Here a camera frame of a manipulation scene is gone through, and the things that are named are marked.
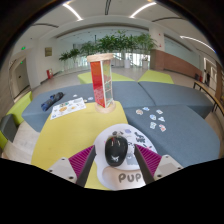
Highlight dark blue folded umbrella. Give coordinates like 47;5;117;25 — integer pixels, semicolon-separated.
40;91;65;112

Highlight lime green bench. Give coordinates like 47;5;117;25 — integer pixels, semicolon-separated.
77;71;135;85
137;69;175;85

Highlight lime green seat block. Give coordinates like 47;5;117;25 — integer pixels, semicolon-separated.
5;91;34;126

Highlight black computer mouse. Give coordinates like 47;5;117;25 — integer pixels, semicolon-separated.
104;134;129;167

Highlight low lime green seat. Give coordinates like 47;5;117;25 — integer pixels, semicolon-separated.
0;130;8;151

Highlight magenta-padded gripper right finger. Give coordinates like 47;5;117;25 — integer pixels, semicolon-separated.
133;143;185;186

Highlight ceiling strip lights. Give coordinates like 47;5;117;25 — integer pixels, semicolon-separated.
62;1;218;54

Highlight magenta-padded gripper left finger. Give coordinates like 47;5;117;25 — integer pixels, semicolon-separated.
47;144;98;188

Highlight white round printed mouse pad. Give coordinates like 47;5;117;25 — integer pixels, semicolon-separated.
93;127;159;191

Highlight grey seat cube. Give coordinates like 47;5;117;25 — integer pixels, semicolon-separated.
0;114;18;143

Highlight wooden bench with dark frame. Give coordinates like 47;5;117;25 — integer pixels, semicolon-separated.
193;79;224;116

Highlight white sticker sheet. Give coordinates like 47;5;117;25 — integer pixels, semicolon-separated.
49;97;87;121

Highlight potted green plants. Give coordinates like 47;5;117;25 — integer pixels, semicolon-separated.
58;30;158;69

